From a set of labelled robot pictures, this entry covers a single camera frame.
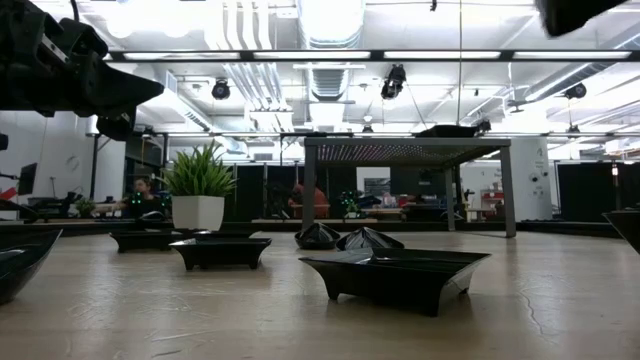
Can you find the grey perforated metal shelf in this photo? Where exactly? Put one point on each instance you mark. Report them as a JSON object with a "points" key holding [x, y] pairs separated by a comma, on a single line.
{"points": [[400, 142]]}

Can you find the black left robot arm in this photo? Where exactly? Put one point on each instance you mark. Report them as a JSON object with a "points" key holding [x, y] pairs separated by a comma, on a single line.
{"points": [[20, 55]]}

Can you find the red flat panel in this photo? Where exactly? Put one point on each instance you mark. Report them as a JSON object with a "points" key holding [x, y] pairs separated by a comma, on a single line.
{"points": [[7, 194]]}

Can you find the small background potted plant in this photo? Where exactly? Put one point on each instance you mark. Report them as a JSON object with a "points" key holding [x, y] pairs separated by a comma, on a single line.
{"points": [[86, 206]]}

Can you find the black wavy square plate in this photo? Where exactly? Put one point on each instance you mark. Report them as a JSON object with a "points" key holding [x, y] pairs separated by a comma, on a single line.
{"points": [[627, 227], [447, 128], [447, 135]]}

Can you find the person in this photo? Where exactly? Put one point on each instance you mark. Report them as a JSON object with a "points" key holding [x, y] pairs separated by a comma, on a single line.
{"points": [[322, 202], [142, 202]]}

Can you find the black computer monitor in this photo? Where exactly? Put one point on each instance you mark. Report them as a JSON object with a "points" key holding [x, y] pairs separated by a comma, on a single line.
{"points": [[27, 177]]}

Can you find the black ceiling spotlight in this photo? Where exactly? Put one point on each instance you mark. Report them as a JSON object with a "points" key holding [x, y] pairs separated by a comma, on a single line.
{"points": [[575, 91], [393, 81], [220, 89]]}

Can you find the green plant in white pot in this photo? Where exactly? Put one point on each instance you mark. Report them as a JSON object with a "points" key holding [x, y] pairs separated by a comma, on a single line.
{"points": [[198, 212]]}

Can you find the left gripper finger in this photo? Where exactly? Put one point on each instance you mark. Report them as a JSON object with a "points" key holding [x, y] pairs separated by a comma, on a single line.
{"points": [[125, 92]]}

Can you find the silver ventilation duct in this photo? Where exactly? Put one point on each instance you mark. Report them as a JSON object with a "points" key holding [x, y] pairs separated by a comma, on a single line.
{"points": [[328, 82]]}

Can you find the black mini teardrop plate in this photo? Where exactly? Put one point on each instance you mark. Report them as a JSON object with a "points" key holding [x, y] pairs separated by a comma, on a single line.
{"points": [[20, 270], [317, 239], [367, 241]]}

